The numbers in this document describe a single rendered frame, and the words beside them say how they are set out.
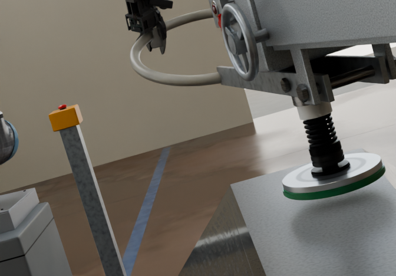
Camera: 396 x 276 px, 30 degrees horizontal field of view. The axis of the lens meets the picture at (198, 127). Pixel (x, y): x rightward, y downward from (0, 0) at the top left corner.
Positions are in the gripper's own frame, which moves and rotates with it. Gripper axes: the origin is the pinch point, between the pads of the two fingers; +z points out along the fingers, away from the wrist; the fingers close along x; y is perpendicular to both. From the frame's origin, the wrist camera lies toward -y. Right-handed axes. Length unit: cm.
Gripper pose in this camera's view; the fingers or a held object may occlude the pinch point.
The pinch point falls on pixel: (157, 48)
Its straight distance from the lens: 233.9
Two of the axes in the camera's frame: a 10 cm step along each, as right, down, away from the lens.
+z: 1.6, 8.5, 5.1
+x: 7.6, 2.3, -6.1
